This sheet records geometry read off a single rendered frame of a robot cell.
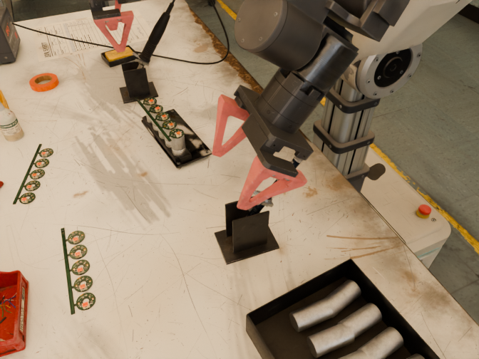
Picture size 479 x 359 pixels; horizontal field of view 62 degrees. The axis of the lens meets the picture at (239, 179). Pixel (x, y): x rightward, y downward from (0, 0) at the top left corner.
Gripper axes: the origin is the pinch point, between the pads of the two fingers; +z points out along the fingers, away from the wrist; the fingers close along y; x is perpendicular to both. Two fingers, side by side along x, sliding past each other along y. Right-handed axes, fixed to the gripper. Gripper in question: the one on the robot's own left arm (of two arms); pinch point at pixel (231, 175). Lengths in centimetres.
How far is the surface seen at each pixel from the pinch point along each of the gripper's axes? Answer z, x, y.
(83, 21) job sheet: 20, -4, -86
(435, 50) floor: -38, 205, -150
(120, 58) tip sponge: 15, 1, -59
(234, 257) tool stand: 11.9, 7.7, 2.3
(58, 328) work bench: 26.3, -11.6, 4.5
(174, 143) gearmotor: 9.8, 2.6, -19.7
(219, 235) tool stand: 12.3, 7.1, -2.2
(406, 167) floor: 12, 136, -65
